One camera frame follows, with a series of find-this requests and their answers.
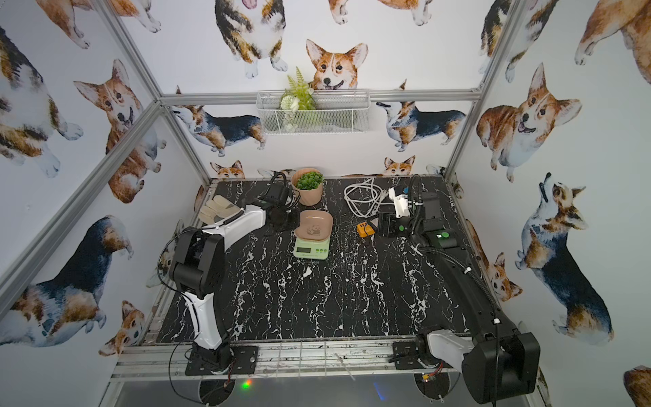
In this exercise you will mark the pink pot with green plant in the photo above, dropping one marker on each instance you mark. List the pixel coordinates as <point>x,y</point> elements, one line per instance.
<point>309,183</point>

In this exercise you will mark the beige work glove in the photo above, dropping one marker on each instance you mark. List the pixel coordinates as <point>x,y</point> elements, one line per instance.
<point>216,210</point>

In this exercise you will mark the artificial fern with flower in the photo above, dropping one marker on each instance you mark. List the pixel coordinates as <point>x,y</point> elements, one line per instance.
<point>299,95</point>

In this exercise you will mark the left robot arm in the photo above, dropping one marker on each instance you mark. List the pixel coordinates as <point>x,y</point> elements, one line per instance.
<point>199,265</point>

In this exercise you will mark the orange power strip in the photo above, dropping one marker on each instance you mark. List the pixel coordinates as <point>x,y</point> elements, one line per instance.
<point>366,229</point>

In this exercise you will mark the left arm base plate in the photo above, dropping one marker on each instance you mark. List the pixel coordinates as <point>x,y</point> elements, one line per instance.
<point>238,360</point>

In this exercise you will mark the green electronic scale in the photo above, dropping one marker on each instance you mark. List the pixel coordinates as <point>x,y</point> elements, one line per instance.
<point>311,249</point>

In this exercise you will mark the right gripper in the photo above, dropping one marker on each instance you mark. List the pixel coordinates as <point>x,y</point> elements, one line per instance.
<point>391,217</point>

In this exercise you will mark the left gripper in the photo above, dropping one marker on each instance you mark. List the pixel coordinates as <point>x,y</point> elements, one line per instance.
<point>280,210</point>

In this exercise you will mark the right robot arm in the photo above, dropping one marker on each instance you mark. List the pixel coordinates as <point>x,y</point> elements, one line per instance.
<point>496,359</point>

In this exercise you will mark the pink square bowl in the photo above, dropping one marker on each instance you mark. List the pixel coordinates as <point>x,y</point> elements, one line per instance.
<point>314,225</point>

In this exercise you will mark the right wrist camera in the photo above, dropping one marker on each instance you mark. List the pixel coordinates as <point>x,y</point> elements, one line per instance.
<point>401,203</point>

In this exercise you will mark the white wire wall basket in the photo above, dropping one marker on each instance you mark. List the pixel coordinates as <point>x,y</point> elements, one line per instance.
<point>322,112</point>

